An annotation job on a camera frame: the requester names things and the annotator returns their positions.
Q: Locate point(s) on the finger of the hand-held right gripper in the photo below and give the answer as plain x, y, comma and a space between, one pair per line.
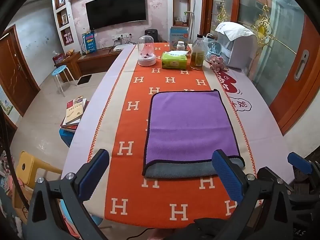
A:
299, 163

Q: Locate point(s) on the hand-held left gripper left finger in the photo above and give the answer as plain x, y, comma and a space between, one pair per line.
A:
94, 176

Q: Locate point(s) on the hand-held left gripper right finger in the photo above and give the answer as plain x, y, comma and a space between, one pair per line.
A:
228, 177

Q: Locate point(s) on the purple towel with grey underside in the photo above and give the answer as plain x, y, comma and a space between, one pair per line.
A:
186, 126

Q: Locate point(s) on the blue plastic stool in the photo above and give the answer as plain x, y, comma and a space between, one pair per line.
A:
66, 137

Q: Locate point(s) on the dark red book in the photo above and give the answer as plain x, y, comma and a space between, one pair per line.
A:
68, 127

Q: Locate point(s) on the orange letter-print blanket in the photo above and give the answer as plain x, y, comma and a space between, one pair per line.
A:
175, 197

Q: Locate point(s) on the yellow plastic chair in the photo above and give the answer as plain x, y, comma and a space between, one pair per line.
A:
27, 167

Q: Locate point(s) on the orange glass sliding door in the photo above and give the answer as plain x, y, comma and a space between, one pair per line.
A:
297, 85

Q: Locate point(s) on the black floor mat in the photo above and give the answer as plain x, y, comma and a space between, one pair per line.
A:
84, 79

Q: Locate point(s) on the blue round stool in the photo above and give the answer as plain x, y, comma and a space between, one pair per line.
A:
59, 70

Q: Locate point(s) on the wooden television cabinet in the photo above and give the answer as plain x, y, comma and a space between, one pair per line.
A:
97, 61

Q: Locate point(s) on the pink plush toy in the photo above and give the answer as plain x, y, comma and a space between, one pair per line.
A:
217, 61

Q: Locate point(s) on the red tissue box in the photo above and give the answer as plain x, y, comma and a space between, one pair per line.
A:
58, 58

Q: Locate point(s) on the white countertop appliance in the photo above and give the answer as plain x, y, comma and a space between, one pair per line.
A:
240, 52

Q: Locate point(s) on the fruit on cabinet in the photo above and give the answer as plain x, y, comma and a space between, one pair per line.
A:
70, 52

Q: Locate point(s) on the glass bottle with yellow label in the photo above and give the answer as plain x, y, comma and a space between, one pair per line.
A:
197, 55

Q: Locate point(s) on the green tissue pack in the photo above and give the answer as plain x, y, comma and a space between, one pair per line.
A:
174, 61

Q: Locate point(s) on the snow globe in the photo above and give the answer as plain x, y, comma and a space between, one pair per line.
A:
213, 50

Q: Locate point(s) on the brown wooden door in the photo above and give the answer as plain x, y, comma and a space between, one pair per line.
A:
15, 72

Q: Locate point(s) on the white router box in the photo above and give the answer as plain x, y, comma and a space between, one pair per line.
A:
123, 47

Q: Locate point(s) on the blue printed standing box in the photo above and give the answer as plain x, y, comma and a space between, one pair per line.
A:
89, 42

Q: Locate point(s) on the clear dome lamp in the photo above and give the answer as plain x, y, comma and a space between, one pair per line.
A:
147, 52

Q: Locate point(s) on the large gold door ornament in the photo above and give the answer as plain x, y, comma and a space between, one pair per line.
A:
262, 28

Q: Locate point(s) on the white pill bottle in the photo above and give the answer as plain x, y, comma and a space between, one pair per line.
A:
180, 46

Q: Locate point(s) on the white power strip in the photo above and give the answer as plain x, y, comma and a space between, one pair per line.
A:
121, 35

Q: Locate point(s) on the white cloth cover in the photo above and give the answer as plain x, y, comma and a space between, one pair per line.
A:
233, 30

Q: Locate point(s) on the light blue carton box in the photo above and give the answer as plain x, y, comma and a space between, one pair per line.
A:
178, 33

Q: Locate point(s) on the black heater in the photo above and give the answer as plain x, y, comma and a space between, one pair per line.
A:
152, 35

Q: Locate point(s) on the white long stick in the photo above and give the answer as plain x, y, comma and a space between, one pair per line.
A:
192, 20

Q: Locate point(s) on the small gold door ornament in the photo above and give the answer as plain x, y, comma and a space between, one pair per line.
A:
222, 12

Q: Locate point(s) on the black flat television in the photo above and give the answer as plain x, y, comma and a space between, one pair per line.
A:
115, 9

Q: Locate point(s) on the colourful wall poster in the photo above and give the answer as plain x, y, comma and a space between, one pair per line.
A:
6, 103

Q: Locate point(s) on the wall niche shelf column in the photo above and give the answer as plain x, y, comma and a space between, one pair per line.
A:
63, 17

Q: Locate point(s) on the wall niche with small items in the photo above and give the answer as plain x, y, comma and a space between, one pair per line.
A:
181, 7

